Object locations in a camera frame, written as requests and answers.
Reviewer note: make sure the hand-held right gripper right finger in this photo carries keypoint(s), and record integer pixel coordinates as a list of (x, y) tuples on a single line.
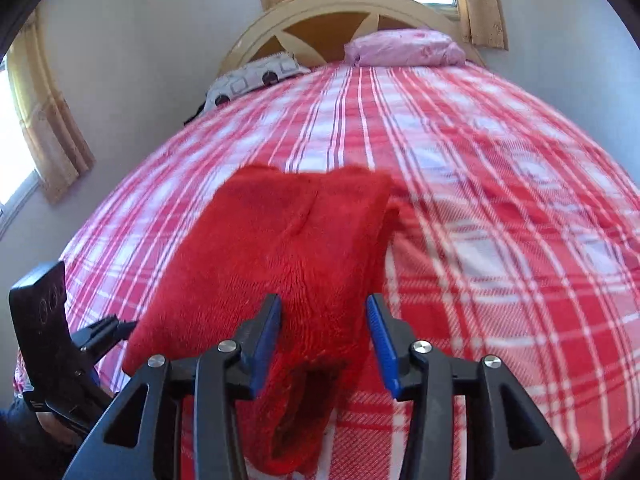
[(385, 350)]

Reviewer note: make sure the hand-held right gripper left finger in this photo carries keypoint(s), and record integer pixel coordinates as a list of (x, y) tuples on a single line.
[(262, 345)]

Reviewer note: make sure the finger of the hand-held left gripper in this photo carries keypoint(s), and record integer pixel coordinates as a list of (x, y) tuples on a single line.
[(107, 332)]

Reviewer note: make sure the red knitted sweater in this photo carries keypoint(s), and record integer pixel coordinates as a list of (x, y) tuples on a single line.
[(280, 245)]

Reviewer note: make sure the red plaid bed blanket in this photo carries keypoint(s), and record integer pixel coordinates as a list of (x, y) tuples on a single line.
[(500, 210)]

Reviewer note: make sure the dark cloth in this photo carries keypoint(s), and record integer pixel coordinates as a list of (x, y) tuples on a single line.
[(195, 112)]

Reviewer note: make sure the white patterned pillow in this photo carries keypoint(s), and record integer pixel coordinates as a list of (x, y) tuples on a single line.
[(250, 77)]

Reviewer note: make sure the pink pillow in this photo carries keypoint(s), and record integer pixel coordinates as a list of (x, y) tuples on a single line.
[(405, 47)]

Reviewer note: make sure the cream wooden headboard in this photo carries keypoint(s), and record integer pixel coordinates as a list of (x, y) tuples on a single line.
[(320, 15)]

